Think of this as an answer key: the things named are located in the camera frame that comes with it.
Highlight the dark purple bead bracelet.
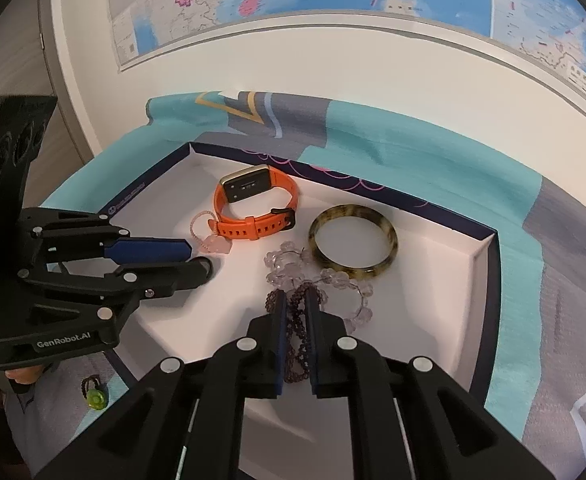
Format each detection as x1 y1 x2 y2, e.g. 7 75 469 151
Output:
264 282 329 386

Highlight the pink charm bracelet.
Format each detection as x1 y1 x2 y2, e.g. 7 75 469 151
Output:
188 209 234 256

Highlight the clear crystal bead bracelet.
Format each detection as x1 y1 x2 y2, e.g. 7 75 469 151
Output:
263 240 376 334

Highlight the green stone black cord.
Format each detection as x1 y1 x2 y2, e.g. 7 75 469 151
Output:
80 372 111 412

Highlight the orange smart watch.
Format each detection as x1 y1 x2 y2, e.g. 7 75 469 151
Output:
208 165 299 240

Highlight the tortoiseshell bangle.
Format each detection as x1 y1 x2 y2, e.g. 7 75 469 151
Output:
306 203 400 280

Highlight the person's left hand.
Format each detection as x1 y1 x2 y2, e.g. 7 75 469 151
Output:
4 365 46 385

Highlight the dark blue shallow box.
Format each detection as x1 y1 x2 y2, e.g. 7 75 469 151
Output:
116 142 501 400

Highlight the grey door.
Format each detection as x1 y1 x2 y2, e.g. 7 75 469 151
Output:
0 0 93 206

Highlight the teal grey patterned bedsheet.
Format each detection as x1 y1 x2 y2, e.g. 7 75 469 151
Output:
5 92 586 479

